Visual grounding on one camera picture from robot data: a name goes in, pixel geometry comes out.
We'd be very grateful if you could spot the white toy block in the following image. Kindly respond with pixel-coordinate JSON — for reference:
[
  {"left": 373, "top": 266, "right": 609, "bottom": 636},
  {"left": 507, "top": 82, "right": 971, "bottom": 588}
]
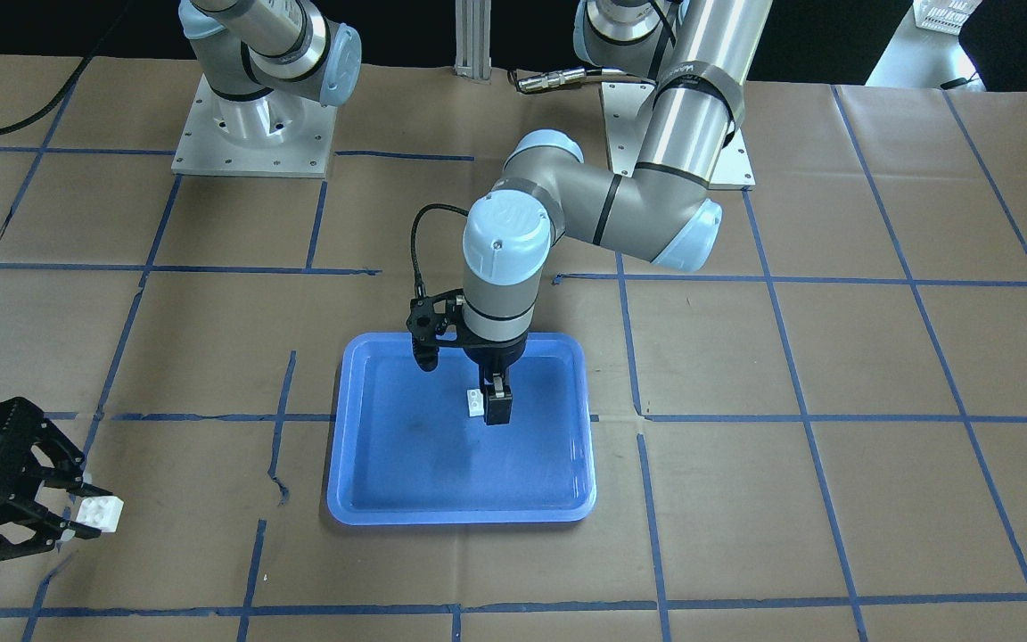
[
  {"left": 467, "top": 389, "right": 485, "bottom": 418},
  {"left": 75, "top": 496, "right": 125, "bottom": 533}
]

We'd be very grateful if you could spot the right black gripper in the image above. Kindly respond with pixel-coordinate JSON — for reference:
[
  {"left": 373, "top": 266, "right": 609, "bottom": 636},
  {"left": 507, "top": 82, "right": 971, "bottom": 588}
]
[{"left": 0, "top": 396, "right": 114, "bottom": 561}]

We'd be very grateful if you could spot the aluminium frame post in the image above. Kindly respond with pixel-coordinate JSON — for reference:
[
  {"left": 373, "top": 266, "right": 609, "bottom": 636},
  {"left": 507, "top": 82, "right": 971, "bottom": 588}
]
[{"left": 453, "top": 0, "right": 492, "bottom": 84}]

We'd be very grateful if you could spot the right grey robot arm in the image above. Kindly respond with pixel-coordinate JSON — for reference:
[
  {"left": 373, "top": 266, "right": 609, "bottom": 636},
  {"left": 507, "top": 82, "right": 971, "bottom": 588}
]
[{"left": 0, "top": 1, "right": 362, "bottom": 562}]

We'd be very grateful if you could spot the blue plastic tray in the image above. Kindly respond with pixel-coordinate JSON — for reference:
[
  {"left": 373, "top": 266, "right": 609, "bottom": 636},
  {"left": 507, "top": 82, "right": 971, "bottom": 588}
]
[{"left": 325, "top": 333, "right": 596, "bottom": 527}]

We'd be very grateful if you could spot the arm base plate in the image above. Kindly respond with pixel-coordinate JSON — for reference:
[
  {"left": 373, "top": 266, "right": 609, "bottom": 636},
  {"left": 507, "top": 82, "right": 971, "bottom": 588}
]
[
  {"left": 172, "top": 77, "right": 338, "bottom": 179},
  {"left": 600, "top": 82, "right": 757, "bottom": 191}
]

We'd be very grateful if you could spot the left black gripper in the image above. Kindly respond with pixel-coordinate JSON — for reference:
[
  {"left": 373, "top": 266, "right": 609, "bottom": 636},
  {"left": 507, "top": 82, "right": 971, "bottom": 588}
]
[{"left": 407, "top": 287, "right": 529, "bottom": 425}]

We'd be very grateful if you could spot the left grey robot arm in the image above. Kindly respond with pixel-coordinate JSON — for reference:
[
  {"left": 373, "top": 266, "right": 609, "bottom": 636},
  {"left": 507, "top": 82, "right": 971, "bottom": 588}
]
[{"left": 407, "top": 1, "right": 771, "bottom": 425}]

